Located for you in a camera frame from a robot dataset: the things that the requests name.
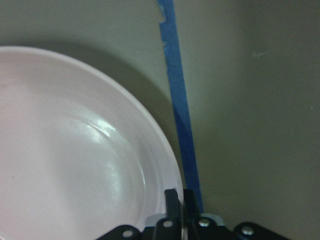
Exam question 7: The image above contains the pink plate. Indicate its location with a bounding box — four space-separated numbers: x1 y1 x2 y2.
0 46 183 240

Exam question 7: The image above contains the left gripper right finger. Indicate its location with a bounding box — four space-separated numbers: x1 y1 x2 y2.
183 189 225 240

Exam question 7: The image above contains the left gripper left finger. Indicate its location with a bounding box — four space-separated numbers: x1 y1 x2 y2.
143 189 183 240

